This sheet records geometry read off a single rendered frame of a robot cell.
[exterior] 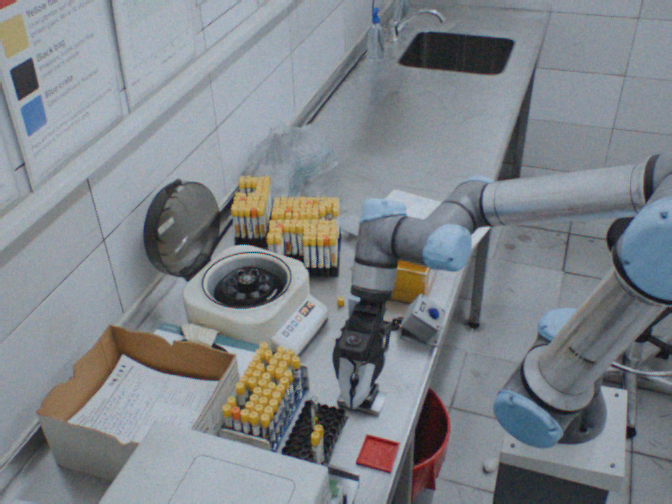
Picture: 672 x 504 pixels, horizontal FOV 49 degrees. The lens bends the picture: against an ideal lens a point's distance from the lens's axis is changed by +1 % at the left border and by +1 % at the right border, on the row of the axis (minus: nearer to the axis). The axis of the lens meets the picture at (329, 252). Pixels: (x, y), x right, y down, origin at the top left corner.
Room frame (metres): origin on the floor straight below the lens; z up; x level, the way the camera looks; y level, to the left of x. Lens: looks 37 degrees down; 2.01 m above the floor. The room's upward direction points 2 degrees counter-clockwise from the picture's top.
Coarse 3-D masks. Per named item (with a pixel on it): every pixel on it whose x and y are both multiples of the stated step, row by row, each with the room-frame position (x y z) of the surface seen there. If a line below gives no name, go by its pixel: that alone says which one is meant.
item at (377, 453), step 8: (368, 440) 0.91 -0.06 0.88; (376, 440) 0.91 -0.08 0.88; (384, 440) 0.91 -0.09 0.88; (392, 440) 0.90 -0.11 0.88; (368, 448) 0.89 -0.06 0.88; (376, 448) 0.89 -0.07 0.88; (384, 448) 0.89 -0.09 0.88; (392, 448) 0.89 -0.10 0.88; (360, 456) 0.87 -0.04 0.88; (368, 456) 0.87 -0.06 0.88; (376, 456) 0.87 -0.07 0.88; (384, 456) 0.87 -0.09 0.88; (392, 456) 0.87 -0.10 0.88; (360, 464) 0.86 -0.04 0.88; (368, 464) 0.85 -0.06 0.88; (376, 464) 0.86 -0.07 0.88; (384, 464) 0.85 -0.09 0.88; (392, 464) 0.85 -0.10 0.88
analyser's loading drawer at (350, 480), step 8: (328, 464) 0.82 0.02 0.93; (328, 472) 0.81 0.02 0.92; (336, 472) 0.81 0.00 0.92; (344, 472) 0.80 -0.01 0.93; (352, 472) 0.80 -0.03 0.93; (336, 480) 0.80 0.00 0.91; (344, 480) 0.80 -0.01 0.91; (352, 480) 0.80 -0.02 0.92; (344, 488) 0.78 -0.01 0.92; (352, 488) 0.78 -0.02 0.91; (344, 496) 0.74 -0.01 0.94; (352, 496) 0.76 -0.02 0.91
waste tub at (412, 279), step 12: (408, 264) 1.44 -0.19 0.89; (396, 276) 1.32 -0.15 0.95; (408, 276) 1.31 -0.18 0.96; (420, 276) 1.30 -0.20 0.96; (432, 276) 1.36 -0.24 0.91; (396, 288) 1.32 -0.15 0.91; (408, 288) 1.31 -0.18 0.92; (420, 288) 1.30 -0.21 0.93; (396, 300) 1.32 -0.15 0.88; (408, 300) 1.31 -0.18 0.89
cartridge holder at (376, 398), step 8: (376, 384) 1.02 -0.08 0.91; (352, 392) 1.02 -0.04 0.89; (376, 392) 1.01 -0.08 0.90; (384, 392) 1.02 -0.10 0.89; (344, 400) 1.00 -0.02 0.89; (368, 400) 0.98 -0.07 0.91; (376, 400) 1.00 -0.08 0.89; (384, 400) 1.00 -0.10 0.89; (360, 408) 0.99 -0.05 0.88; (368, 408) 0.98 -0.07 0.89; (376, 408) 0.98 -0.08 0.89
